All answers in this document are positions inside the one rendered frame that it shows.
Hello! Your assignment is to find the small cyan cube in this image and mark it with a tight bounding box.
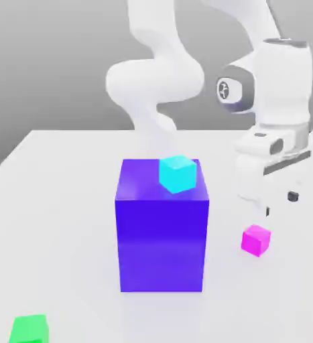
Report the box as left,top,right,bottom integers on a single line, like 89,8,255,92
158,154,198,194

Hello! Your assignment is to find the large purple box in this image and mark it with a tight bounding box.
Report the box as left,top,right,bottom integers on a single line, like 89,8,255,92
115,158,210,293

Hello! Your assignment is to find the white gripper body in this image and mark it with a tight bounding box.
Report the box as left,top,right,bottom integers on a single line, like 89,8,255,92
235,130,313,210

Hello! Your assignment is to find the small green cube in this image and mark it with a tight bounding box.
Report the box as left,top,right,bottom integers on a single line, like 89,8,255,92
8,314,50,343

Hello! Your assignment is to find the small magenta cube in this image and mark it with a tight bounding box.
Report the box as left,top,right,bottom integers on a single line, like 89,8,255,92
241,224,272,259

